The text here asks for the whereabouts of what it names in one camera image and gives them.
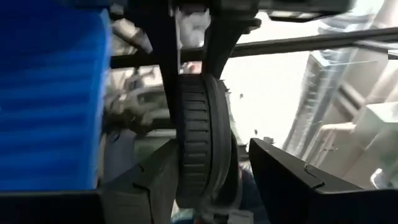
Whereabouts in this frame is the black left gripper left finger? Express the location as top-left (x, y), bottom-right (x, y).
top-left (0, 138), bottom-right (180, 224)

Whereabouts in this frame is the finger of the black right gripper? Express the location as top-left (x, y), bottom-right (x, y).
top-left (201, 17), bottom-right (261, 79)
top-left (126, 0), bottom-right (180, 123)

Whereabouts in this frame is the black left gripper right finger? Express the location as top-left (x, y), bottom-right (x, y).
top-left (248, 138), bottom-right (398, 224)

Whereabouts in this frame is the black slide sandal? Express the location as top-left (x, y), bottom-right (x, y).
top-left (175, 73), bottom-right (233, 210)

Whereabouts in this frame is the black aluminium rig frame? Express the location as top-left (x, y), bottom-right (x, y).
top-left (110, 27), bottom-right (398, 70)

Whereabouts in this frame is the silver air duct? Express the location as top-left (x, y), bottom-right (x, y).
top-left (282, 46), bottom-right (382, 158)

